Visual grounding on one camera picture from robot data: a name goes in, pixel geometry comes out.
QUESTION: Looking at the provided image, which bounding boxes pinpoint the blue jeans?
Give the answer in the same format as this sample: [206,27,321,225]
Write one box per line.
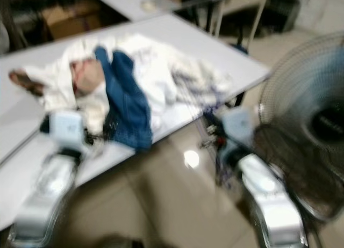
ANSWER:
[92,45,154,152]

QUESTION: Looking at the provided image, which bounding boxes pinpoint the beige pink garment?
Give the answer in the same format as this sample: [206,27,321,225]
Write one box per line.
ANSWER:
[70,59,105,96]

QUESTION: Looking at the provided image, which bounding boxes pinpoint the white clothing pile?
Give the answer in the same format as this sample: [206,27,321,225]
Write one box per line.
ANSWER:
[27,33,234,136]

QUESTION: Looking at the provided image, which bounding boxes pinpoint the brown cloth item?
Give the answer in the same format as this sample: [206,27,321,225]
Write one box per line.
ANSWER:
[8,69,45,97]

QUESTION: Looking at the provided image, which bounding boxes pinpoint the black floor fan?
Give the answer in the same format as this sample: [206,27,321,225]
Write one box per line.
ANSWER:
[252,32,344,222]

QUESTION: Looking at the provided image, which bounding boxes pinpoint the brown cardboard box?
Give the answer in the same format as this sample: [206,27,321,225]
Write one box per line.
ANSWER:
[42,2,103,40]

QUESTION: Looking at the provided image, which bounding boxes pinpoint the grey table with thin legs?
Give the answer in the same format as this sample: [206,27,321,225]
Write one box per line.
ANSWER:
[86,0,272,22]

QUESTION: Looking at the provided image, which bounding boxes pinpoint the black bin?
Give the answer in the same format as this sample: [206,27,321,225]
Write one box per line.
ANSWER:
[263,0,302,34]

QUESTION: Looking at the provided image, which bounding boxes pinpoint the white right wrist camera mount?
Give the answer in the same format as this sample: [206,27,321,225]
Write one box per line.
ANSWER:
[220,107,254,152]

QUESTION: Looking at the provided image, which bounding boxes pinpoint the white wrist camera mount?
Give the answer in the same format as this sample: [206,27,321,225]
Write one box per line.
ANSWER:
[220,107,254,152]
[50,110,88,150]

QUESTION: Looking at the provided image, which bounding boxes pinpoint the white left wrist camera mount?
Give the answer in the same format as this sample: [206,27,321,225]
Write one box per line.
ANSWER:
[50,110,88,150]

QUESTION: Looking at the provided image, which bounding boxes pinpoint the robot tether cable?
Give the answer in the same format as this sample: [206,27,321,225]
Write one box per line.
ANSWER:
[0,135,52,165]

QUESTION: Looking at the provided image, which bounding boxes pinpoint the white table with black frame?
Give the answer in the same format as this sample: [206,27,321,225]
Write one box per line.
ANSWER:
[0,14,272,230]

